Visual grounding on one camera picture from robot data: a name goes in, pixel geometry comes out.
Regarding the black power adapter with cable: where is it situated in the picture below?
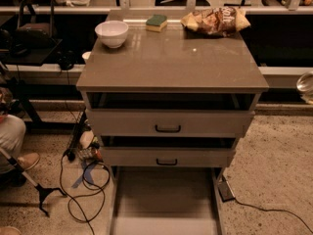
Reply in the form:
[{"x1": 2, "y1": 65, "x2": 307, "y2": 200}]
[{"x1": 218, "y1": 179, "x2": 313, "y2": 234}]

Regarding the grey drawer cabinet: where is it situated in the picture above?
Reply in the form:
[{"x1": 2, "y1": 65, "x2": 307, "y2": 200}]
[{"x1": 75, "y1": 9, "x2": 270, "y2": 168}]

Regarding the black floor cable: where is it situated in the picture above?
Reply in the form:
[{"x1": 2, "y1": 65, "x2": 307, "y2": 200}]
[{"x1": 59, "y1": 149, "x2": 112, "y2": 235}]

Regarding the white bowl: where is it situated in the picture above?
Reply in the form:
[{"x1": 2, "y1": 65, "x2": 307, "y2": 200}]
[{"x1": 95, "y1": 21, "x2": 129, "y2": 48}]

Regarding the seated person's leg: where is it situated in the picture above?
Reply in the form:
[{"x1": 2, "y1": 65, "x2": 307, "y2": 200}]
[{"x1": 0, "y1": 115, "x2": 26, "y2": 174}]

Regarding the top grey drawer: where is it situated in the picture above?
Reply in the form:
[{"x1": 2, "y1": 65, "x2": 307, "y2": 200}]
[{"x1": 86, "y1": 110, "x2": 254, "y2": 138}]

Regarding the brown chip bag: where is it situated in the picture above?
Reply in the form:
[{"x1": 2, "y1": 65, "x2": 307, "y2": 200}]
[{"x1": 181, "y1": 7, "x2": 250, "y2": 37}]

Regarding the green soda can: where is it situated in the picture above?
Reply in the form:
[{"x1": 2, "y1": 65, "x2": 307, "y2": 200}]
[{"x1": 296, "y1": 71, "x2": 313, "y2": 96}]

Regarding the green yellow sponge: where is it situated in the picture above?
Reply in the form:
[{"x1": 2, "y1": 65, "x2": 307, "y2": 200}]
[{"x1": 146, "y1": 15, "x2": 167, "y2": 32}]

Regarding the tan shoe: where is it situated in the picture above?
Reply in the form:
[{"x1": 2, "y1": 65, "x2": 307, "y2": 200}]
[{"x1": 18, "y1": 153, "x2": 40, "y2": 170}]

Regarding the bottom open grey drawer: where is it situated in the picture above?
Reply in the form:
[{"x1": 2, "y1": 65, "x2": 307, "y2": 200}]
[{"x1": 110, "y1": 167, "x2": 226, "y2": 235}]

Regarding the middle grey drawer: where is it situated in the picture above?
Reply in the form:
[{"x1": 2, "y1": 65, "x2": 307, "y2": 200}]
[{"x1": 101, "y1": 147, "x2": 236, "y2": 167}]

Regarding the black side table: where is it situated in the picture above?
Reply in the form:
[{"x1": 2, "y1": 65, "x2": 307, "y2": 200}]
[{"x1": 1, "y1": 39, "x2": 61, "y2": 125}]

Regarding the black bag on table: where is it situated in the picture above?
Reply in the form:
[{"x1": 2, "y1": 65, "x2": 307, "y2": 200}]
[{"x1": 15, "y1": 0, "x2": 56, "y2": 49}]

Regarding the small white cup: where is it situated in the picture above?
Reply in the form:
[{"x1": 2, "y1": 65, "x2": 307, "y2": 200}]
[{"x1": 82, "y1": 51, "x2": 91, "y2": 64}]

